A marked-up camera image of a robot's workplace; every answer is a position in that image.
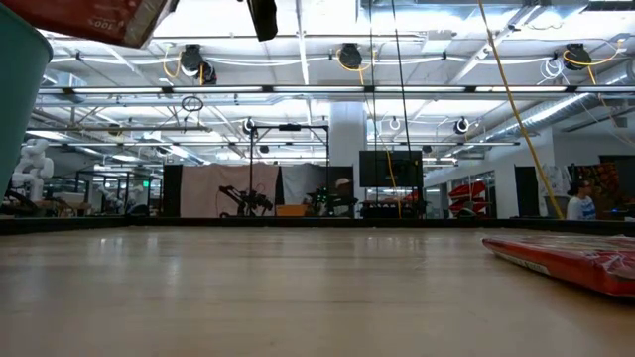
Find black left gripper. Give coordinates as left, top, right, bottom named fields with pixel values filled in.
left=246, top=0, right=280, bottom=43

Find red popcorn bag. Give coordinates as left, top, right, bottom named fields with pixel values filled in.
left=481, top=233, right=635, bottom=298
left=0, top=0, right=174, bottom=50

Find white column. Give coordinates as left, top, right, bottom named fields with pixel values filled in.
left=329, top=101, right=368, bottom=199

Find grey fabric partition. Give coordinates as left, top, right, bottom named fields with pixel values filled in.
left=280, top=164, right=328, bottom=205

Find beige fabric partition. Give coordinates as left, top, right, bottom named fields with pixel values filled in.
left=180, top=163, right=281, bottom=218

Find black machine with green lights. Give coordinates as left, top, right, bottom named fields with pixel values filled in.
left=307, top=185, right=358, bottom=218

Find orange box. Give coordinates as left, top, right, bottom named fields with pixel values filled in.
left=275, top=204, right=308, bottom=218

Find black upright panel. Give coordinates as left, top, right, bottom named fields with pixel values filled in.
left=162, top=164, right=184, bottom=218

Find person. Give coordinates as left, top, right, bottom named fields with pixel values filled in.
left=330, top=177, right=359, bottom=218
left=565, top=178, right=598, bottom=222

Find dark cluttered workbench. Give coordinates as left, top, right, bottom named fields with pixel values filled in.
left=359, top=197, right=428, bottom=220

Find teal plastic basket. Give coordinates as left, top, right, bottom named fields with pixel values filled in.
left=0, top=4, right=55, bottom=192

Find red stacked bins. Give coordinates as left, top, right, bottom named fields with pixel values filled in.
left=447, top=180, right=490, bottom=215

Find white humanoid robot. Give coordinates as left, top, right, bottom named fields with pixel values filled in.
left=10, top=137, right=56, bottom=202

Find black door panel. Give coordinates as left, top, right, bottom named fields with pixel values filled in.
left=514, top=166, right=541, bottom=219

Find white patterned cloth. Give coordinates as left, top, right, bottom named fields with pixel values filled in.
left=538, top=165, right=572, bottom=199

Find black ceiling cord reel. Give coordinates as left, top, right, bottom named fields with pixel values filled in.
left=338, top=43, right=364, bottom=71
left=562, top=43, right=592, bottom=71
left=178, top=44, right=218, bottom=86

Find black metal gantry frame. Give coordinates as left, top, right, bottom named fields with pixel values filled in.
left=249, top=123, right=331, bottom=219

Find black hanging power cable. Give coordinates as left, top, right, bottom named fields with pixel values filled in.
left=390, top=0, right=417, bottom=219

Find thin yellow hanging cord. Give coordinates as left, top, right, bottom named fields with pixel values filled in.
left=364, top=73, right=403, bottom=219

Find black metal table frame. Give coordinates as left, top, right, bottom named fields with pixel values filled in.
left=0, top=215, right=635, bottom=237

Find silver ventilation duct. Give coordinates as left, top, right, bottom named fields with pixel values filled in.
left=488, top=91, right=635, bottom=145

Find yellow extension cord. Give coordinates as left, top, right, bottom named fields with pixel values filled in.
left=475, top=0, right=566, bottom=221

